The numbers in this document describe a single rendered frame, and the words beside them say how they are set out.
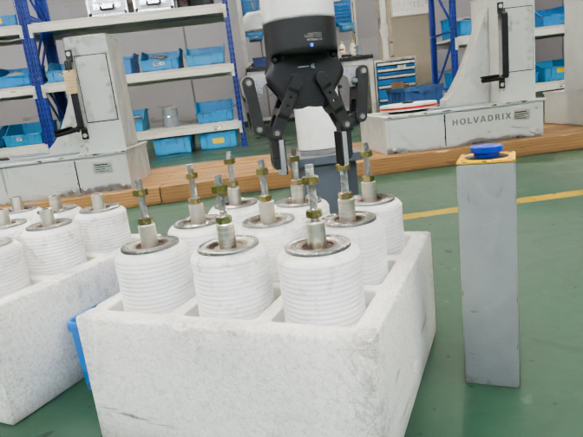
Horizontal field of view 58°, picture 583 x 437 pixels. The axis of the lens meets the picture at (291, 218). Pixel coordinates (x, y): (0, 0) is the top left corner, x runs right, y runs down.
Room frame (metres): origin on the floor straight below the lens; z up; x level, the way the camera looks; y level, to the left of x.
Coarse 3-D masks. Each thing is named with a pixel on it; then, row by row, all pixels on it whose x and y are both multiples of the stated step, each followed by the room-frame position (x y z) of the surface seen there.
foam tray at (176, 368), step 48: (384, 288) 0.60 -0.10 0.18; (432, 288) 0.81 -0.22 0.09; (96, 336) 0.61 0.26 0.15; (144, 336) 0.58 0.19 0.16; (192, 336) 0.55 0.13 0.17; (240, 336) 0.53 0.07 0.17; (288, 336) 0.50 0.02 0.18; (336, 336) 0.48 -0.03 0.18; (384, 336) 0.51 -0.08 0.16; (432, 336) 0.78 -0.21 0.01; (96, 384) 0.62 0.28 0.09; (144, 384) 0.59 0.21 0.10; (192, 384) 0.56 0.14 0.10; (240, 384) 0.53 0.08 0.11; (288, 384) 0.51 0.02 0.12; (336, 384) 0.48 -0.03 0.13; (384, 384) 0.49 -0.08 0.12; (144, 432) 0.59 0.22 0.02; (192, 432) 0.56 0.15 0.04; (240, 432) 0.53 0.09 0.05; (288, 432) 0.51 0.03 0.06; (336, 432) 0.49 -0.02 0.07; (384, 432) 0.48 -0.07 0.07
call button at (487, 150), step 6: (480, 144) 0.68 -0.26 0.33; (486, 144) 0.68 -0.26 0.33; (492, 144) 0.67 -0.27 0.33; (498, 144) 0.66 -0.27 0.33; (474, 150) 0.67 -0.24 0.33; (480, 150) 0.66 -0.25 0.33; (486, 150) 0.65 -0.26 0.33; (492, 150) 0.65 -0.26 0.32; (498, 150) 0.66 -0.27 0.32; (474, 156) 0.67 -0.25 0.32; (480, 156) 0.66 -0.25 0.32; (486, 156) 0.66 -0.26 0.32; (492, 156) 0.66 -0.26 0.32
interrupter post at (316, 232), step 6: (306, 222) 0.57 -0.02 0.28; (318, 222) 0.56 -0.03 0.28; (306, 228) 0.57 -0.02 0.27; (312, 228) 0.56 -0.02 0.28; (318, 228) 0.56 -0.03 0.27; (324, 228) 0.57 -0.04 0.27; (306, 234) 0.57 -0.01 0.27; (312, 234) 0.56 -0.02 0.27; (318, 234) 0.56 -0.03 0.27; (324, 234) 0.56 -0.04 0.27; (312, 240) 0.56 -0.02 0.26; (318, 240) 0.56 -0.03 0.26; (324, 240) 0.56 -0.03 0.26; (312, 246) 0.56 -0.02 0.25; (318, 246) 0.56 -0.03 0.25; (324, 246) 0.56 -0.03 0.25
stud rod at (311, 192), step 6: (306, 168) 0.57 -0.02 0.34; (312, 168) 0.57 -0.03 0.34; (306, 174) 0.57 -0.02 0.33; (312, 174) 0.57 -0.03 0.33; (312, 186) 0.56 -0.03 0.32; (312, 192) 0.57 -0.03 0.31; (312, 198) 0.57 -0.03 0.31; (312, 204) 0.56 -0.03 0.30; (312, 210) 0.57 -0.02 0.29; (312, 222) 0.57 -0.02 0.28
